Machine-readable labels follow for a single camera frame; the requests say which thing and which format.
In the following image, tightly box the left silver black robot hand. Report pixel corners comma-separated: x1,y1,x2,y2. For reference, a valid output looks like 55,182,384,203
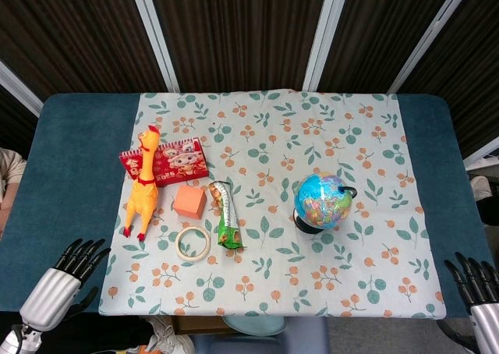
19,238,112,332

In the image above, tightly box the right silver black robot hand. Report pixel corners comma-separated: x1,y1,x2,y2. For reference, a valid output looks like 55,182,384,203
439,251,499,354

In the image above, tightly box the blue desk globe black stand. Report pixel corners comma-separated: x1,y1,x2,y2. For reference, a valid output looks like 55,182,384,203
292,172,359,234

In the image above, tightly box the white sneaker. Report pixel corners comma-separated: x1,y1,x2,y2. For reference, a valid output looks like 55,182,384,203
146,315,196,354

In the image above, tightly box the person in beige clothing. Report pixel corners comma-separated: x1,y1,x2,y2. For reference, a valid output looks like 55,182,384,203
0,147,27,234

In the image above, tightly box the yellow rubber chicken toy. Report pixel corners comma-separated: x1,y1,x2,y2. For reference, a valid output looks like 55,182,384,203
123,124,161,241

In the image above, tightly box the blue table cover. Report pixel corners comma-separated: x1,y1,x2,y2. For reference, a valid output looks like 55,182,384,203
0,92,494,324

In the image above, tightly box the brown cardboard box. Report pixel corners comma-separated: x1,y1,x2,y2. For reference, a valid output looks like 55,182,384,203
171,315,235,335

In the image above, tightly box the beige masking tape roll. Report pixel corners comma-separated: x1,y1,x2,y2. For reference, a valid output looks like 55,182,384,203
175,226,213,261

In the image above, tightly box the orange foam cube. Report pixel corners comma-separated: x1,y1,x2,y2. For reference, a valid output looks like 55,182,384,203
173,185,207,219

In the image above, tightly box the red 2026 desk calendar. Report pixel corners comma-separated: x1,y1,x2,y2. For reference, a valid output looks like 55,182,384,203
119,136,209,188

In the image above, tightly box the green silver snack packet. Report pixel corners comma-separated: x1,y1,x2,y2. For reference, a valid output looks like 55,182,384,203
208,180,247,250

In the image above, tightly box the light blue round stool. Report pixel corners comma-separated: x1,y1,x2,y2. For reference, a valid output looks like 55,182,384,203
221,315,288,338

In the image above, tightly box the dark white-framed partition panel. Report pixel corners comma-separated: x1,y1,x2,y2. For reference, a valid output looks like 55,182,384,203
315,0,469,94
147,0,344,94
397,0,499,166
0,0,180,109

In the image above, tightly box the floral leaf print tablecloth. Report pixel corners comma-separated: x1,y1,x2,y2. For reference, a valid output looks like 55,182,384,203
97,90,448,319

